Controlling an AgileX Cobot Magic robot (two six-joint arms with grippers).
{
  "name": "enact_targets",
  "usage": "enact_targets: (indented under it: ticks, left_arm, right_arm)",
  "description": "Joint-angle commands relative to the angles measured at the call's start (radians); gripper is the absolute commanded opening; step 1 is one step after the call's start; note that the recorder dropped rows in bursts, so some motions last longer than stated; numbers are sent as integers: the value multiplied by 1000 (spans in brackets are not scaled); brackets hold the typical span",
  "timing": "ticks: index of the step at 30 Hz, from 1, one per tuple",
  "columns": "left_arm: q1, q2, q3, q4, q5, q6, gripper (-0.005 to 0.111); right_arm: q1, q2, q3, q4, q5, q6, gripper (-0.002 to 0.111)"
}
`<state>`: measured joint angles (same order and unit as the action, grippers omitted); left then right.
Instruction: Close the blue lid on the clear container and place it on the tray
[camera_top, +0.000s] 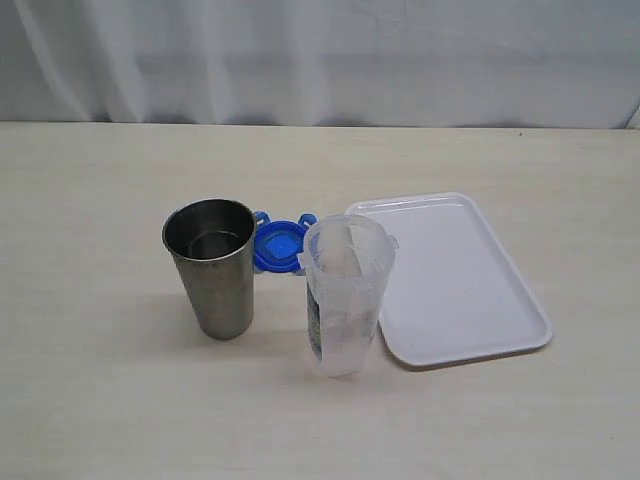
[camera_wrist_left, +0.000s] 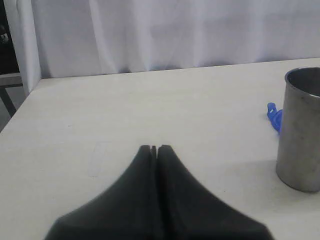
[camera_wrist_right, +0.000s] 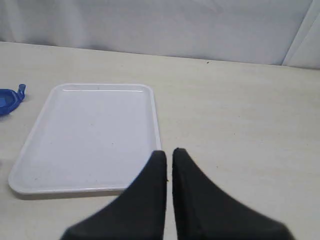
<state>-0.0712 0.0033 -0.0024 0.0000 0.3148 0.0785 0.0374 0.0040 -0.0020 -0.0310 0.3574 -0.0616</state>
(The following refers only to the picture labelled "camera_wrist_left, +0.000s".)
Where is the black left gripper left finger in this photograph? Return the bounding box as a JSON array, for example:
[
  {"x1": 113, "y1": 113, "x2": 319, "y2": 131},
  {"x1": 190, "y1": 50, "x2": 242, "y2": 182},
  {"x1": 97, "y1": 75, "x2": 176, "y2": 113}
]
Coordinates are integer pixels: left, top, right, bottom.
[{"x1": 45, "y1": 145, "x2": 160, "y2": 240}]

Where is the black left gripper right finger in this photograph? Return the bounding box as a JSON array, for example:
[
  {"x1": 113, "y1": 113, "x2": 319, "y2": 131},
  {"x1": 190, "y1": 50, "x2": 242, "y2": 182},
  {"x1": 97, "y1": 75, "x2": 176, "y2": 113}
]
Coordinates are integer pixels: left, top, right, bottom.
[{"x1": 156, "y1": 145, "x2": 273, "y2": 240}]

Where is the stainless steel cup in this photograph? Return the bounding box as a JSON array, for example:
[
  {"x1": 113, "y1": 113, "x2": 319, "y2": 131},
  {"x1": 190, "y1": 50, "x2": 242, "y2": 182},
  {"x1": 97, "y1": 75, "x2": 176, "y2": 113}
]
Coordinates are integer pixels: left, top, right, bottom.
[{"x1": 275, "y1": 67, "x2": 320, "y2": 193}]

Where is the blue plastic container lid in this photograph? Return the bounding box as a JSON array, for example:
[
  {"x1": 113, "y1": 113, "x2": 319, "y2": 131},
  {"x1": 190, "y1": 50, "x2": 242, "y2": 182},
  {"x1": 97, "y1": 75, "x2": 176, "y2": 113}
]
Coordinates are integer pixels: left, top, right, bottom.
[{"x1": 267, "y1": 102, "x2": 283, "y2": 134}]

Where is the white backdrop curtain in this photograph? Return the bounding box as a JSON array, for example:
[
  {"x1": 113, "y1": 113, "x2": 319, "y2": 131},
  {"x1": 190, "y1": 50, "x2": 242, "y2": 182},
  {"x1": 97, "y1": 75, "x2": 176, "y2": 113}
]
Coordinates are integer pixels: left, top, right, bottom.
[{"x1": 4, "y1": 0, "x2": 320, "y2": 93}]

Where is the metal table frame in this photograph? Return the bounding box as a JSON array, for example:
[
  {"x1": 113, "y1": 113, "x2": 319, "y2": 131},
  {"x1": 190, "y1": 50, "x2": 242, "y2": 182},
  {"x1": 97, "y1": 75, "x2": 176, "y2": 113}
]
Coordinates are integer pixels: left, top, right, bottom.
[{"x1": 0, "y1": 73, "x2": 23, "y2": 117}]

